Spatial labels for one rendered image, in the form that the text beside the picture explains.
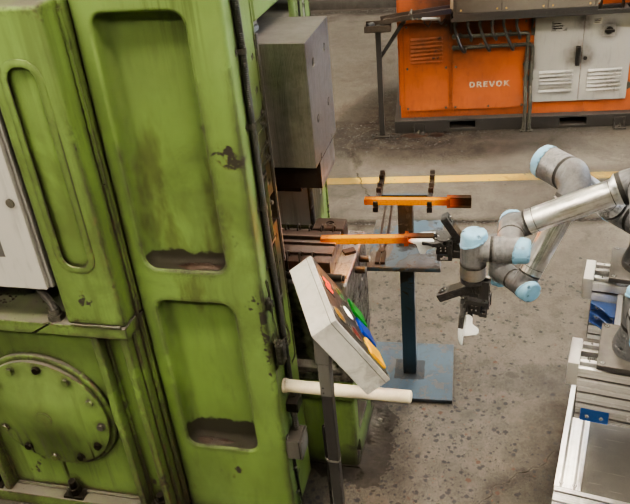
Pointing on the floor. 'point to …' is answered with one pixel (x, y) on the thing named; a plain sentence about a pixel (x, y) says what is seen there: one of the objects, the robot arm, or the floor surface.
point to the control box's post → (331, 431)
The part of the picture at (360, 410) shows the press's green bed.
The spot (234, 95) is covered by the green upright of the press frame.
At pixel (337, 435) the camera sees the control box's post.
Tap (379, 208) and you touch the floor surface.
